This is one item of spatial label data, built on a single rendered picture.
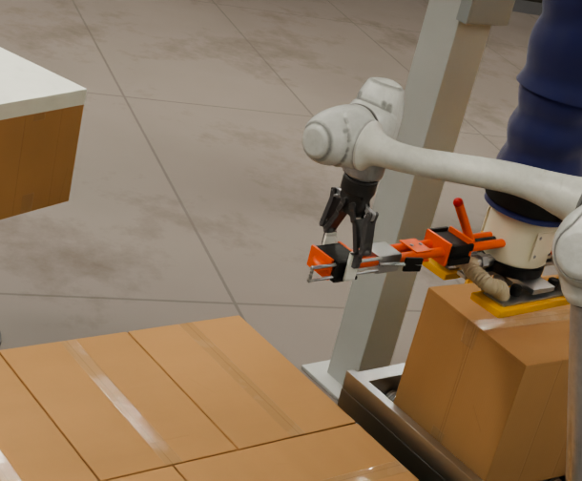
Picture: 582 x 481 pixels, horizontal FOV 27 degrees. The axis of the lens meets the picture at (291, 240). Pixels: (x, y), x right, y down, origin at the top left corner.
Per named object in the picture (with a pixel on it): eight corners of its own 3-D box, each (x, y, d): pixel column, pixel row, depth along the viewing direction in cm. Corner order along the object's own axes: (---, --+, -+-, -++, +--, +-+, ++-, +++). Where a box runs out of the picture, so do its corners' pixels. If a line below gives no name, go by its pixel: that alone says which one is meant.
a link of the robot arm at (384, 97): (359, 135, 256) (327, 146, 246) (377, 68, 250) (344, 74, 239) (402, 155, 252) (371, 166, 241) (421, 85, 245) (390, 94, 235)
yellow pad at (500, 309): (559, 282, 310) (565, 265, 308) (588, 301, 304) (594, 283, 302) (468, 299, 289) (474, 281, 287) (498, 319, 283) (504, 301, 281)
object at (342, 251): (335, 261, 267) (340, 240, 265) (356, 276, 262) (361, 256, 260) (305, 264, 262) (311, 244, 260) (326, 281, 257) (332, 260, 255)
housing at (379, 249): (379, 258, 274) (384, 240, 273) (398, 271, 270) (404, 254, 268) (356, 261, 270) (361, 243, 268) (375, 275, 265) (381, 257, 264)
